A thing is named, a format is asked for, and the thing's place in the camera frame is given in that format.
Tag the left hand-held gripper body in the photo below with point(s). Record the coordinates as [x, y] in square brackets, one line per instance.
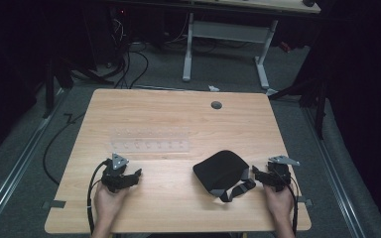
[114, 178]

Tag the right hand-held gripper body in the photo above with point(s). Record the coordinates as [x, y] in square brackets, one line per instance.
[279, 175]

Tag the person's left hand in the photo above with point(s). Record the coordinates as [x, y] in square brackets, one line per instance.
[107, 202]

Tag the person's right hand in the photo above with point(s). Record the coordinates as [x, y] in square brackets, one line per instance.
[279, 202]

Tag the clear acrylic rack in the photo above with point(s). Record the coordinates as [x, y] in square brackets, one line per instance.
[150, 140]

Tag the grey tape piece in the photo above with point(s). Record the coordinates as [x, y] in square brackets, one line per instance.
[53, 204]
[306, 201]

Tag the dark round table grommet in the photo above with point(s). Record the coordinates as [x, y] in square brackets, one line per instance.
[216, 105]

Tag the black metal stand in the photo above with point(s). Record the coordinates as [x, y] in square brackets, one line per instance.
[317, 99]
[51, 86]

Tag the white paper scrap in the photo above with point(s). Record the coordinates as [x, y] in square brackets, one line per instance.
[213, 88]

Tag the small red object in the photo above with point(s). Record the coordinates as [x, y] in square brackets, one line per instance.
[285, 47]

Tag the white-framed desk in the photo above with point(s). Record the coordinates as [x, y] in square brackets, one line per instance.
[228, 31]

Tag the metal floor rail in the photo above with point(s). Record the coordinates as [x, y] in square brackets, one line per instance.
[335, 178]
[16, 172]

